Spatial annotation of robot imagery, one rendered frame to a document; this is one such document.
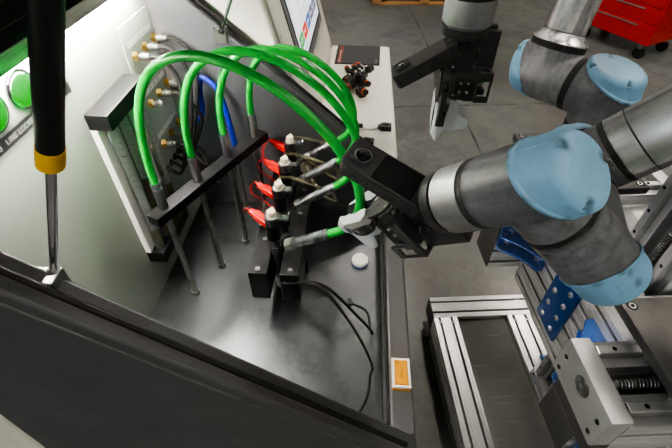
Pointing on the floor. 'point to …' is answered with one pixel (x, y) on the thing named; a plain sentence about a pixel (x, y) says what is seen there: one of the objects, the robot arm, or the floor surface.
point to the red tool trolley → (642, 12)
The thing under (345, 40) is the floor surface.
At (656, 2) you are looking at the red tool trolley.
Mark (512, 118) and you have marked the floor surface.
